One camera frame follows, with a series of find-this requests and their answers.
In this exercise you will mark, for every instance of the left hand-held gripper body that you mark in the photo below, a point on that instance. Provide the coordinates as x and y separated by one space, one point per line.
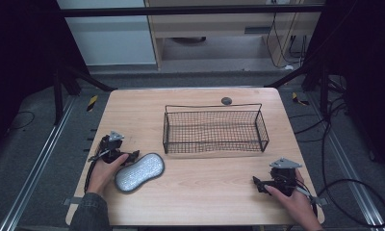
112 149

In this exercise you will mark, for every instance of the light wooden desk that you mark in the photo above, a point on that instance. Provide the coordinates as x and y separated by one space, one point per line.
213 24

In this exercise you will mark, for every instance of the grey round table grommet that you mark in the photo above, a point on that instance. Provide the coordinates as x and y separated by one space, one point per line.
226 101

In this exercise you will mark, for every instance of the black stand legs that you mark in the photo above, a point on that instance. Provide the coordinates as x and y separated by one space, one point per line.
58 93
324 86

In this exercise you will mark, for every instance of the black frame crossbar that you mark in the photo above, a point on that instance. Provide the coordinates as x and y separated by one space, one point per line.
187 10

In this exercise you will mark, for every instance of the grey table edge bracket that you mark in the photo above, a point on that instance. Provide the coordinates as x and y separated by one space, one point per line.
320 201
71 201

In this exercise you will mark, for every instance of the yellow black tape strip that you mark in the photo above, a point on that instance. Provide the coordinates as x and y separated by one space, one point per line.
92 103
299 99

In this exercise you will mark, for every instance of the white cabinet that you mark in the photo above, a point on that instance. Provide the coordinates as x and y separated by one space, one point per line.
110 35

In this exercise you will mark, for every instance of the silver scouring pad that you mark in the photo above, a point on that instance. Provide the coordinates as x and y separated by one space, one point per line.
139 173

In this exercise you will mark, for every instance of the person's right hand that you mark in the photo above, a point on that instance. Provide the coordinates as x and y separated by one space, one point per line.
296 205

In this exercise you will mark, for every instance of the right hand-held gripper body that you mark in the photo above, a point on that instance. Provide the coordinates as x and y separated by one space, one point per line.
283 179

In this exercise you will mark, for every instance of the aluminium floor rail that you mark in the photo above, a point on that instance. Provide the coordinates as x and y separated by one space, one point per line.
36 166
351 173

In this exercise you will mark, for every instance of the black curtain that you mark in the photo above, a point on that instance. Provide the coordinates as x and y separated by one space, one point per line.
20 48
367 64

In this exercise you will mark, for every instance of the person's left hand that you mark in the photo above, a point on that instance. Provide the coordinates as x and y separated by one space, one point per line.
102 174

